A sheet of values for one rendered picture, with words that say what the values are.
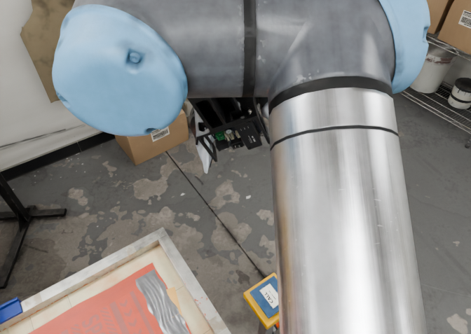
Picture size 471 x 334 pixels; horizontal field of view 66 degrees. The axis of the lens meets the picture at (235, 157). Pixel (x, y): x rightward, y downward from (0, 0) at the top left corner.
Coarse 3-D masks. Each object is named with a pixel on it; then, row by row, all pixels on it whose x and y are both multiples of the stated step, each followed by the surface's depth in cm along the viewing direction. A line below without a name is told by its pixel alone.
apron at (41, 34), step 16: (32, 0) 210; (48, 0) 216; (64, 0) 219; (32, 16) 215; (48, 16) 220; (64, 16) 225; (32, 32) 220; (48, 32) 225; (32, 48) 225; (48, 48) 229; (48, 64) 235; (48, 80) 243; (48, 96) 250
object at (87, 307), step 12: (132, 276) 121; (108, 288) 118; (120, 288) 118; (132, 288) 118; (84, 300) 116; (96, 300) 116; (108, 300) 116; (144, 300) 116; (72, 312) 113; (84, 312) 113; (48, 324) 110; (60, 324) 110; (72, 324) 110; (156, 324) 110
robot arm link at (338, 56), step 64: (256, 0) 20; (320, 0) 20; (384, 0) 20; (256, 64) 21; (320, 64) 20; (384, 64) 21; (320, 128) 19; (384, 128) 19; (320, 192) 18; (384, 192) 18; (320, 256) 18; (384, 256) 17; (320, 320) 17; (384, 320) 16
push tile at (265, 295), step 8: (272, 280) 119; (256, 288) 117; (264, 288) 117; (272, 288) 117; (256, 296) 115; (264, 296) 115; (272, 296) 115; (264, 304) 113; (272, 304) 113; (264, 312) 112; (272, 312) 111
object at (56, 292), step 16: (144, 240) 127; (160, 240) 127; (112, 256) 122; (128, 256) 123; (176, 256) 122; (80, 272) 118; (96, 272) 118; (48, 288) 115; (64, 288) 115; (192, 288) 115; (32, 304) 111; (48, 304) 114; (208, 304) 111; (16, 320) 110; (208, 320) 108
